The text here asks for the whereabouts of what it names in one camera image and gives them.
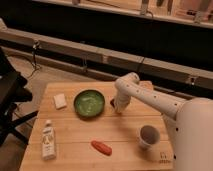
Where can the white squeeze bottle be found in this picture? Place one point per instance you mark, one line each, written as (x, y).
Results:
(48, 141)

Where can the black chair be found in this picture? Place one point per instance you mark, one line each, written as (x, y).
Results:
(12, 90)

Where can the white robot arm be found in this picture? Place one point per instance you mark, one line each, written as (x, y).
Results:
(193, 147)

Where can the white paper cup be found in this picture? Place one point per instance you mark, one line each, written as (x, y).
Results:
(148, 136)

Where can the red carrot-shaped toy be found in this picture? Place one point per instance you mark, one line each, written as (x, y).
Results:
(101, 147)

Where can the green bowl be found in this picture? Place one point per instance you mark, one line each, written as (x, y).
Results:
(89, 103)

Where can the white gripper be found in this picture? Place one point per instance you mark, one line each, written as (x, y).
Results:
(120, 102)

